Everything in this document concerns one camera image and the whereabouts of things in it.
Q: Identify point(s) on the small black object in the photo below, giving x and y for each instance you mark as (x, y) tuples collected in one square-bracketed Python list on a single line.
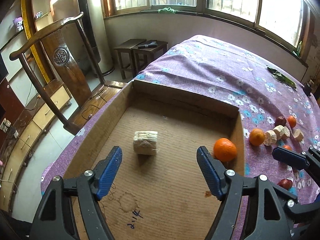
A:
[(308, 88)]

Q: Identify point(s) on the dark red date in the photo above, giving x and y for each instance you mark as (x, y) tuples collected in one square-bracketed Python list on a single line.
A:
[(281, 120)]

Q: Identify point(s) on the dark wooden stool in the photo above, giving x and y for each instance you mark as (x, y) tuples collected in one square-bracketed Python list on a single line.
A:
[(143, 57), (126, 58)]

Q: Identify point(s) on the purple floral tablecloth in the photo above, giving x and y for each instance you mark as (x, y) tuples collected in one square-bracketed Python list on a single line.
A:
[(225, 72)]

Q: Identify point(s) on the wooden chair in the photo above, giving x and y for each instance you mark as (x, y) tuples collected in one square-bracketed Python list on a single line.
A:
[(68, 70)]

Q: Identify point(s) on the small orange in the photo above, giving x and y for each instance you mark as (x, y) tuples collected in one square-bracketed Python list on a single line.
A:
[(292, 121)]

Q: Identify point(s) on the large white sugarcane chunk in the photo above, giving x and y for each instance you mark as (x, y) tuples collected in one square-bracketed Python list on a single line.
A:
[(145, 142)]

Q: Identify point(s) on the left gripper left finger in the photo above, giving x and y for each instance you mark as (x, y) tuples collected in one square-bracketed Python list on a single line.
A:
[(54, 218)]

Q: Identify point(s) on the round white chunk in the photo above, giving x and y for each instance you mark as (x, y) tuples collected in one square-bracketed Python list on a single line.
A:
[(285, 133)]

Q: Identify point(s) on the tall silver air conditioner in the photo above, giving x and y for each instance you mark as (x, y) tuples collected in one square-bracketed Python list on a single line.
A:
[(93, 23)]

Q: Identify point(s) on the green leafy vegetable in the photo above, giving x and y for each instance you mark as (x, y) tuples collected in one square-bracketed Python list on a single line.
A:
[(281, 77)]

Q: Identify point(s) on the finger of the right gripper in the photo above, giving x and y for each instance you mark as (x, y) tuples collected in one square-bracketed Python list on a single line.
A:
[(314, 153), (296, 160)]

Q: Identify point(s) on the cardboard box tray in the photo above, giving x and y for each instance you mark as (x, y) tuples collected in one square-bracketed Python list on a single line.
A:
[(161, 196)]

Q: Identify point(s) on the black remote on stool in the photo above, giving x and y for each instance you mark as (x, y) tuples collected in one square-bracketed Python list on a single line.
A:
[(148, 44)]

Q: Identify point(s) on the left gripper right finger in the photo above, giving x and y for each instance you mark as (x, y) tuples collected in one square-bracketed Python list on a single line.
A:
[(265, 217)]

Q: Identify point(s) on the purple plush toy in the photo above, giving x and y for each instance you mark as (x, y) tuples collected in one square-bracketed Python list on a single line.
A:
[(18, 23)]

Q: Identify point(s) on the green bottle on sill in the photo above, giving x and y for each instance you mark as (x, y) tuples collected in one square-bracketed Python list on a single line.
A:
[(299, 47)]

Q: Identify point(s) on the low wooden cabinet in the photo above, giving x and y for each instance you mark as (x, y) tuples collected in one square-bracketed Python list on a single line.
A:
[(40, 138)]

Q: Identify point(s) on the green cloth on sill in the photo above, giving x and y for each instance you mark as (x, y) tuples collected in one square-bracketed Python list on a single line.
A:
[(167, 10)]

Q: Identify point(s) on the window frame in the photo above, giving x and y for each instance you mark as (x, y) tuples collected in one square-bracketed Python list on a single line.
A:
[(284, 22)]

